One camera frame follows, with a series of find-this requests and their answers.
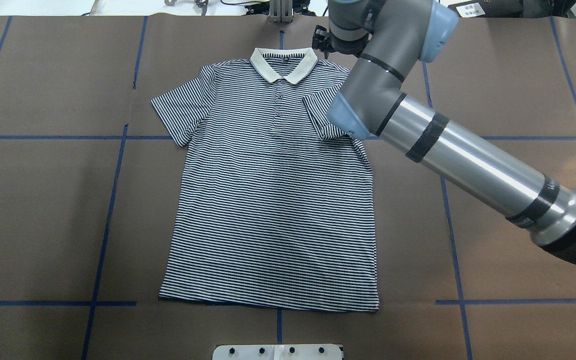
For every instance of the black box with label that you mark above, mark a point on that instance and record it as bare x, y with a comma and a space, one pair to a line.
486, 8

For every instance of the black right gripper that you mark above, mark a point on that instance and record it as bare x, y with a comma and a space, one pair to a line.
321, 39

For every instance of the aluminium camera mast profile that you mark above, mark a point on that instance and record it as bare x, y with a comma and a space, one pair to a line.
281, 11

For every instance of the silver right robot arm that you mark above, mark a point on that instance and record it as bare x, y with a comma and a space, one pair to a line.
388, 37

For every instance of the navy white striped polo shirt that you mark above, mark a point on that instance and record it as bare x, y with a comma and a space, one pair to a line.
276, 203

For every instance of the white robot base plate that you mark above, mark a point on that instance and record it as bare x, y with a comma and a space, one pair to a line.
303, 351

